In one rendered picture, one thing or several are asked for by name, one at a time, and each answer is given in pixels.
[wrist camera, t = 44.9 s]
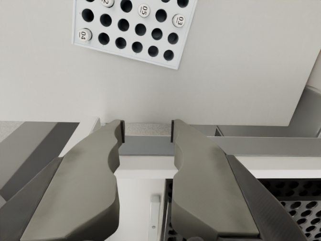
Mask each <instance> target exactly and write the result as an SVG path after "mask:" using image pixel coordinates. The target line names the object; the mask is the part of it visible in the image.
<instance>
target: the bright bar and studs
mask: <svg viewBox="0 0 321 241"><path fill-rule="evenodd" d="M159 212H160V196H150V216H149V238H148V241H157V236H158V224H159Z"/></svg>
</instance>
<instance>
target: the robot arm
mask: <svg viewBox="0 0 321 241"><path fill-rule="evenodd" d="M171 142H172V143H173V144H174V146H175V154H174V165H175V167H176V168H177V169H178V172H177V173H176V174H175V175H174V177H173V186H172V201H171V225H172V228H173V229H174V230H175V231H176V232H177V233H178V234H180V235H181V236H182V237H184V238H185V239H186V240H187V241H309V240H308V238H307V237H306V235H305V234H304V232H303V231H302V229H301V228H300V226H299V225H298V224H297V222H296V221H295V220H294V218H293V217H292V216H291V215H290V213H289V212H288V211H287V210H286V209H285V208H284V206H283V205H282V204H281V203H280V202H279V201H278V200H277V199H276V198H275V197H274V196H273V195H272V194H271V193H270V192H269V191H268V190H267V189H266V188H265V187H264V186H263V185H262V184H261V183H260V182H259V181H258V180H257V179H256V178H255V177H254V176H253V175H252V174H251V172H250V171H249V170H248V169H247V168H246V167H245V166H244V165H243V164H242V163H241V162H240V161H239V160H238V159H237V158H236V157H235V156H234V155H227V154H226V153H225V152H224V151H223V150H222V149H221V148H220V147H219V146H218V145H217V144H216V143H215V142H213V141H212V140H211V139H210V138H208V137H207V136H205V135H204V134H202V133H201V132H199V131H198V130H196V129H195V128H193V127H192V126H190V125H188V124H187V123H185V122H183V121H182V120H180V119H175V120H171ZM122 143H125V121H124V120H113V121H111V122H110V123H108V124H107V125H105V126H103V127H102V128H100V129H98V130H97V131H95V132H93V133H92V134H90V135H88V136H86V137H85V138H84V139H82V140H81V141H80V142H78V143H77V144H76V145H75V146H74V147H72V148H71V149H70V150H69V151H68V152H67V153H66V154H65V155H64V156H63V157H55V158H54V159H53V160H52V161H51V162H50V163H49V164H48V165H47V166H45V167H44V168H43V169H42V170H41V171H40V172H39V173H38V174H37V175H36V176H35V177H34V178H32V179H31V180H30V181H29V182H28V183H27V184H26V185H25V186H24V187H23V188H22V189H20V190H19V191H18V192H17V193H16V194H15V195H14V196H13V197H12V198H11V199H10V200H8V201H7V202H6V203H5V204H4V205H3V206H2V207H1V208H0V241H105V240H106V239H107V238H108V237H110V236H111V235H112V234H114V233H115V232H116V230H117V229H118V226H119V210H120V203H119V196H118V186H117V178H116V176H115V175H114V173H115V171H116V170H117V168H118V167H119V166H120V161H119V152H118V149H119V148H120V146H121V145H122Z"/></svg>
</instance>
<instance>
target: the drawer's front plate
mask: <svg viewBox="0 0 321 241"><path fill-rule="evenodd" d="M100 128H101V123H100V118H99V117H87V116H85V117H83V119H82V120H81V122H80V124H79V125H78V127H77V128H76V130H75V132H74V133H73V135H72V136H71V138H70V139H69V141H68V143H67V144H66V146H65V147H64V149H63V150H62V152H61V153H60V155H59V157H63V156H64V155H65V154H66V153H67V152H68V151H69V150H70V149H71V148H72V147H74V146H75V145H76V144H77V143H78V142H80V141H81V140H82V139H84V138H85V137H86V136H88V135H90V134H92V133H93V132H95V131H97V130H98V129H100ZM105 241H110V237H108V238H107V239H106V240H105Z"/></svg>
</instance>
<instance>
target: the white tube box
mask: <svg viewBox="0 0 321 241"><path fill-rule="evenodd" d="M114 1H115V2H114V5H113V6H112V7H105V6H103V5H102V4H101V3H100V0H73V22H72V44H74V45H78V46H82V47H86V48H90V49H94V50H98V51H102V52H106V53H110V54H114V55H119V56H123V57H127V58H131V59H135V60H139V61H143V62H147V63H151V64H155V65H159V66H164V67H168V68H172V69H176V70H177V69H178V67H179V63H180V60H181V56H182V53H183V49H184V46H185V42H186V39H187V35H188V32H189V28H190V26H191V22H192V19H193V14H194V11H195V8H196V4H197V1H198V0H114ZM143 3H145V4H147V5H148V6H149V8H150V13H149V15H148V16H147V17H141V16H140V15H139V13H138V7H139V5H140V4H143ZM177 14H181V15H183V16H184V17H185V24H184V25H183V26H182V27H176V26H175V25H173V23H172V18H173V17H174V15H177ZM80 29H89V30H90V31H91V32H92V35H93V36H92V39H90V40H88V41H86V42H82V41H80V40H79V39H78V37H77V32H78V30H80Z"/></svg>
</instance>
